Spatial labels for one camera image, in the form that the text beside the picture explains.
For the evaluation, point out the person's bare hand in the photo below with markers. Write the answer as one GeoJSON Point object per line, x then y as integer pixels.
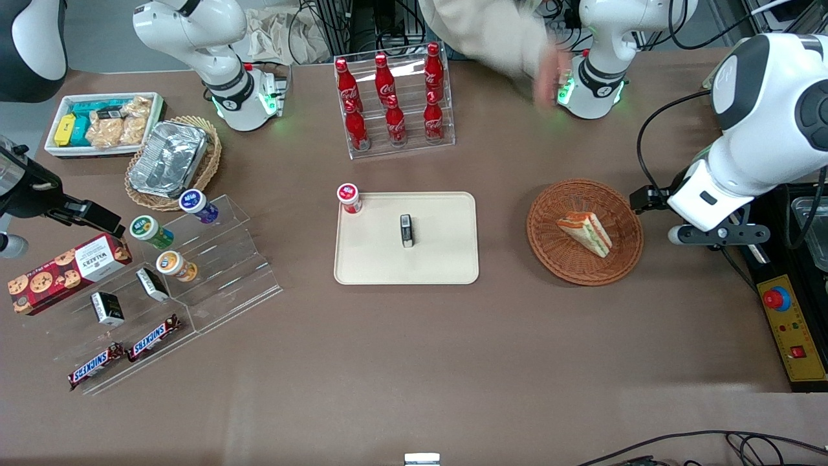
{"type": "Point", "coordinates": [550, 77]}

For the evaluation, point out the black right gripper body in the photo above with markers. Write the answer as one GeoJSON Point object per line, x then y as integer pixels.
{"type": "Point", "coordinates": [31, 195]}

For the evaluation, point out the beige plastic tray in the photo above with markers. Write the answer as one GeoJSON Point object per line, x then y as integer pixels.
{"type": "Point", "coordinates": [440, 252]}

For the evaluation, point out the yellow emergency stop box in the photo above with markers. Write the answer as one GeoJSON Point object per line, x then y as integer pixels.
{"type": "Point", "coordinates": [792, 330]}

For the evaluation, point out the clear bag of crackers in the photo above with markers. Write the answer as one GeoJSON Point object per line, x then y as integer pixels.
{"type": "Point", "coordinates": [136, 123]}
{"type": "Point", "coordinates": [105, 134]}

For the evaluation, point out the stainless steel pan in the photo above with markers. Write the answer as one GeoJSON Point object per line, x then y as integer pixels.
{"type": "Point", "coordinates": [812, 226]}

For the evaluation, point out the yellow small box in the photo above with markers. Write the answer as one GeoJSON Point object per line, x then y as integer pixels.
{"type": "Point", "coordinates": [65, 129]}

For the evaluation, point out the red Coca-Cola bottle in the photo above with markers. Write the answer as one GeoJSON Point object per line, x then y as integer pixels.
{"type": "Point", "coordinates": [433, 120]}
{"type": "Point", "coordinates": [433, 71]}
{"type": "Point", "coordinates": [346, 83]}
{"type": "Point", "coordinates": [395, 123]}
{"type": "Point", "coordinates": [357, 129]}
{"type": "Point", "coordinates": [385, 81]}

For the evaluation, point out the triangular sandwich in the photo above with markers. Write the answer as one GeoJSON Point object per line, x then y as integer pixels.
{"type": "Point", "coordinates": [585, 232]}

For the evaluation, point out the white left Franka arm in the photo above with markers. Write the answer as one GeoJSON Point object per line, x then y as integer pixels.
{"type": "Point", "coordinates": [770, 116]}

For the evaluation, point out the teal snack box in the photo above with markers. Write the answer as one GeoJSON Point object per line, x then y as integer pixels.
{"type": "Point", "coordinates": [87, 107]}
{"type": "Point", "coordinates": [80, 131]}

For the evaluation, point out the black appliance housing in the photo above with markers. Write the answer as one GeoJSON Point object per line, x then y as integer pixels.
{"type": "Point", "coordinates": [776, 259]}

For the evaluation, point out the clear acrylic bottle rack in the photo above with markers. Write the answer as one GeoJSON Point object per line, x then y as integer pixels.
{"type": "Point", "coordinates": [414, 145]}

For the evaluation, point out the Snickers bar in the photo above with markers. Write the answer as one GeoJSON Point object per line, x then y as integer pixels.
{"type": "Point", "coordinates": [154, 338]}
{"type": "Point", "coordinates": [94, 367]}

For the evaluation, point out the aluminium foil tray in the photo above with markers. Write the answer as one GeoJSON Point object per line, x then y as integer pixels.
{"type": "Point", "coordinates": [169, 158]}

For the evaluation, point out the brown round wicker basket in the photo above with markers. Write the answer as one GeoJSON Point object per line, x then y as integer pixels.
{"type": "Point", "coordinates": [556, 255]}

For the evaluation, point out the black left wrist camera bracket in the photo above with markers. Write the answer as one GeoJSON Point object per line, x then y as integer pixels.
{"type": "Point", "coordinates": [731, 233]}

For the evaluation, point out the beige sleeved forearm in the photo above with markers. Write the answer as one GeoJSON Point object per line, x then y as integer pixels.
{"type": "Point", "coordinates": [479, 32]}

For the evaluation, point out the light wicker basket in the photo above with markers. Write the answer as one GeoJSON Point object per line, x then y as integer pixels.
{"type": "Point", "coordinates": [210, 165]}

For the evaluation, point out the crumpled beige bag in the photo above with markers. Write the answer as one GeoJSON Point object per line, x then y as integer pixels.
{"type": "Point", "coordinates": [272, 35]}

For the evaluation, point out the white plastic crate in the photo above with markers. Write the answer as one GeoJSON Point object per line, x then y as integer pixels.
{"type": "Point", "coordinates": [58, 152]}

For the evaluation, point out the green lid small cup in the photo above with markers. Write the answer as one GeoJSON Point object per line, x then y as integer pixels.
{"type": "Point", "coordinates": [146, 228]}

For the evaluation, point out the clear acrylic stepped stand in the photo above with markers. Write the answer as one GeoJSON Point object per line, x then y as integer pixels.
{"type": "Point", "coordinates": [226, 272]}

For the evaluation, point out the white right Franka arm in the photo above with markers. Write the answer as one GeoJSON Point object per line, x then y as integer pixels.
{"type": "Point", "coordinates": [194, 26]}

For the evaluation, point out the orange lid small cup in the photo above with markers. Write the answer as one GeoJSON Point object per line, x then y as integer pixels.
{"type": "Point", "coordinates": [172, 264]}

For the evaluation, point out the black metal frame rack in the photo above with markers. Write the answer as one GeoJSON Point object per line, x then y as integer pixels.
{"type": "Point", "coordinates": [336, 26]}

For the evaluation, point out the purple lid small cup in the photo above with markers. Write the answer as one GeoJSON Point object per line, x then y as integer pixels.
{"type": "Point", "coordinates": [194, 202]}

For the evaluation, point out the red Walkers cookie box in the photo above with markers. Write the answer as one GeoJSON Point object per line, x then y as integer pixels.
{"type": "Point", "coordinates": [65, 272]}

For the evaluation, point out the small black box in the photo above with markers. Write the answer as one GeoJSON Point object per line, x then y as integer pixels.
{"type": "Point", "coordinates": [152, 285]}
{"type": "Point", "coordinates": [406, 231]}
{"type": "Point", "coordinates": [107, 309]}

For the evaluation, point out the red lid small cup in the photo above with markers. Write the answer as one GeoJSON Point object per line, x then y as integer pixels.
{"type": "Point", "coordinates": [348, 195]}

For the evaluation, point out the right wrist camera bracket knob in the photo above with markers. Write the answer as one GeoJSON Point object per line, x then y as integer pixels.
{"type": "Point", "coordinates": [11, 246]}

